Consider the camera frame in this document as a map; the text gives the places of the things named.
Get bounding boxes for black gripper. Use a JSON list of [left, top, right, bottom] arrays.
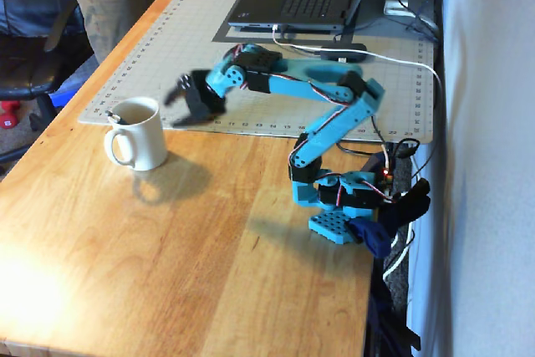
[[164, 70, 229, 128]]

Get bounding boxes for white ceramic mug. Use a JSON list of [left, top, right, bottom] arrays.
[[103, 96, 169, 172]]

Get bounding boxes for grey gridded cutting mat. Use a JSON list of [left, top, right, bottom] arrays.
[[78, 0, 436, 145]]

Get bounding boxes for standing person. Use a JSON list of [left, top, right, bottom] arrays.
[[62, 0, 168, 65]]

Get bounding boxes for blue plastic bin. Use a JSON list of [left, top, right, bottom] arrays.
[[48, 55, 98, 115]]

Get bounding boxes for black office chair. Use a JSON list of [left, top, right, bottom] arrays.
[[0, 0, 95, 166]]

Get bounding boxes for black usb hub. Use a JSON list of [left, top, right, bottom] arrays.
[[319, 43, 368, 64]]

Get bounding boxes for red dumbbell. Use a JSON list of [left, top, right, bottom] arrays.
[[0, 99, 22, 130]]

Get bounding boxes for blue table clamp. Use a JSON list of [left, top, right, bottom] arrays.
[[349, 217, 392, 260]]

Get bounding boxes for silver stand base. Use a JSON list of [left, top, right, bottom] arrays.
[[382, 0, 419, 18]]

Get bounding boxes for black table clamp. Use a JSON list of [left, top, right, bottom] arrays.
[[392, 177, 431, 224]]

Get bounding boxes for black cable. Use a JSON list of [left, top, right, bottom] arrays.
[[334, 116, 421, 161]]

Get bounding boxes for white usb cable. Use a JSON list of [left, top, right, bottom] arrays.
[[272, 24, 445, 281]]

